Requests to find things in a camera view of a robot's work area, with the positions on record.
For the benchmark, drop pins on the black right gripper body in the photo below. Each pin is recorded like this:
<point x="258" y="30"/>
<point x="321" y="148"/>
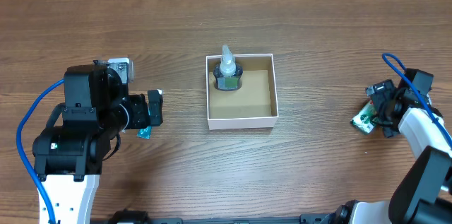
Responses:
<point x="383" y="95"/>

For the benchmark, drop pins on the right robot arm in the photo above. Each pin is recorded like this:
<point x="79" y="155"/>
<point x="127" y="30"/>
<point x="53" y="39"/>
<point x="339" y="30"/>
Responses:
<point x="405" y="109"/>

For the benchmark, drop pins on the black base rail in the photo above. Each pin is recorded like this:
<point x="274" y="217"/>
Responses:
<point x="142" y="217"/>

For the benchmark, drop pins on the blue mouthwash spray bottle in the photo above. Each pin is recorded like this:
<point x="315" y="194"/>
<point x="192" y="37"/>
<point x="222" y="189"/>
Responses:
<point x="228" y="72"/>

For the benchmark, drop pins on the open white cardboard box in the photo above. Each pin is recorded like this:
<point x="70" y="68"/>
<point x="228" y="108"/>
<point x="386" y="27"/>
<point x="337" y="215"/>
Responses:
<point x="254" y="105"/>

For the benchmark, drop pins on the green Dettol soap pack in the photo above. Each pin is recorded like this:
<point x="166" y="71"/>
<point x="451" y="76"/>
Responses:
<point x="363" y="120"/>

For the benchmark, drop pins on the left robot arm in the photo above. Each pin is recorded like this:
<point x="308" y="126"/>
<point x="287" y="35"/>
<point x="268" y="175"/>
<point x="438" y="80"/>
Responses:
<point x="84" y="131"/>

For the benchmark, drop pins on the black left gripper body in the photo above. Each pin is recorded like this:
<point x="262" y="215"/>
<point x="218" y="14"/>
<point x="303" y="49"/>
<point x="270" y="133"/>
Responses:
<point x="138" y="116"/>

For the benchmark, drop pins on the Colgate toothpaste tube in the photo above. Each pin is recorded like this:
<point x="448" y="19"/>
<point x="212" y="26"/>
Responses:
<point x="145" y="133"/>

